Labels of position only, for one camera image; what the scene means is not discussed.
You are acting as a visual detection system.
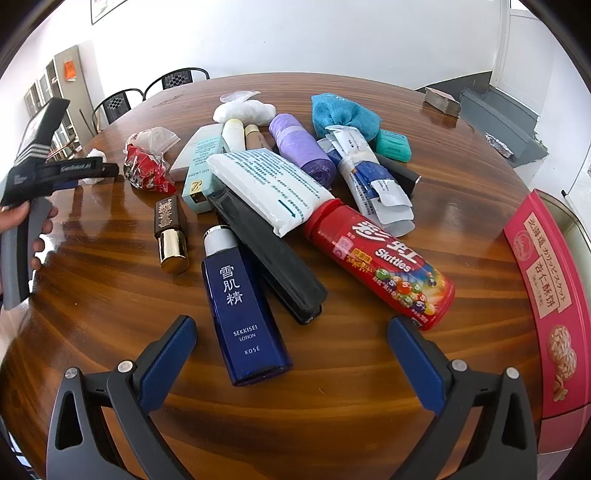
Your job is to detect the person's left hand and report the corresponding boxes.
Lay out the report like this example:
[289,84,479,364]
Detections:
[0,204,60,274]

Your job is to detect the pink cookie box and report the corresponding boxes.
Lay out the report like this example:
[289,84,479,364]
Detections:
[502,188,591,455]

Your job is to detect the hanging wall scroll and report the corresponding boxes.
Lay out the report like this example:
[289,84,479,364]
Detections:
[561,157,591,220]

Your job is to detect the white crumpled tissue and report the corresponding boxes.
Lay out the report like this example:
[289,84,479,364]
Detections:
[78,148,109,185]

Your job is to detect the black case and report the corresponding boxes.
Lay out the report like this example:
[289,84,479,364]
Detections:
[206,187,328,325]

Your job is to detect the pale green box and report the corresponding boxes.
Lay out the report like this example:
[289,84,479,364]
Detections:
[181,137,230,215]

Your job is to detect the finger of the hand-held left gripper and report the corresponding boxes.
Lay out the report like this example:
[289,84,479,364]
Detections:
[90,161,120,182]

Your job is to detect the white tube with cream cap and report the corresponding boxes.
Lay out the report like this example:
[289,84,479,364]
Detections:
[222,119,246,153]

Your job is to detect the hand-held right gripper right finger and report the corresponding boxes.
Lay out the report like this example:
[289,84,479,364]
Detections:
[387,316,539,480]

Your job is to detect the white flat cosmetic tube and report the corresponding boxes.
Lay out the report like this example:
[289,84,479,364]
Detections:
[168,124,223,185]

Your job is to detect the beige cosmetic tube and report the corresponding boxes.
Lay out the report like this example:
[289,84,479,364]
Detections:
[245,124,271,152]

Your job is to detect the grey stairs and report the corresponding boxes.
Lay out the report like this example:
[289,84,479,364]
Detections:
[416,69,548,169]

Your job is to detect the red white plastic packet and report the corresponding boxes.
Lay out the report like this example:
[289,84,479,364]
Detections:
[122,127,181,193]

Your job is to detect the wooden desktop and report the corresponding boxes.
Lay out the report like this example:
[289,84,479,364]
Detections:
[0,76,543,480]

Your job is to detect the glass door bookcase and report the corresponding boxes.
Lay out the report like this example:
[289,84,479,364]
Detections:
[23,60,77,158]

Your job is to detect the foil tray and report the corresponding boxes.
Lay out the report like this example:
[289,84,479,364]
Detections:
[485,133,514,158]

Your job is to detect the purple bag roll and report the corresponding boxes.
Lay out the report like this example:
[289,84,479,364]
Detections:
[269,113,338,189]

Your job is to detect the bag of cotton balls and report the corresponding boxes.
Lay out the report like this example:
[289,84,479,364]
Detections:
[213,90,277,124]

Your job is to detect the white wipe packet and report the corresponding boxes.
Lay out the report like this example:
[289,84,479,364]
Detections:
[206,150,336,238]

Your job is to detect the blue white sachet bundle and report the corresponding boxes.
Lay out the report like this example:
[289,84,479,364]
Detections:
[318,124,416,237]

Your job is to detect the framed wall picture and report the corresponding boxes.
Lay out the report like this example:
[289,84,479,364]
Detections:
[90,0,122,26]

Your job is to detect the stack of cards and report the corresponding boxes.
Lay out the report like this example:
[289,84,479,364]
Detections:
[424,86,462,115]

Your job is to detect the red candy bottle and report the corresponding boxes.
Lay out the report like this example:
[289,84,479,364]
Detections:
[302,198,456,332]

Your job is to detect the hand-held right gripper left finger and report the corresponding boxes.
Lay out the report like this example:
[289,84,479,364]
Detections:
[45,315,198,480]

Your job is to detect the teal floss box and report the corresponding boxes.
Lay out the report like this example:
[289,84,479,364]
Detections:
[375,128,411,163]

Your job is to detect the grey cabinet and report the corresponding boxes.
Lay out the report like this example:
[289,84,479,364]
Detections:
[54,45,100,139]

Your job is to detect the blue lotion bottle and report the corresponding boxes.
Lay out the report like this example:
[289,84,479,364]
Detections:
[201,225,293,387]

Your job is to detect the blue towel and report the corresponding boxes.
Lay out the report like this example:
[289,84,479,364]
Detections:
[311,93,383,140]

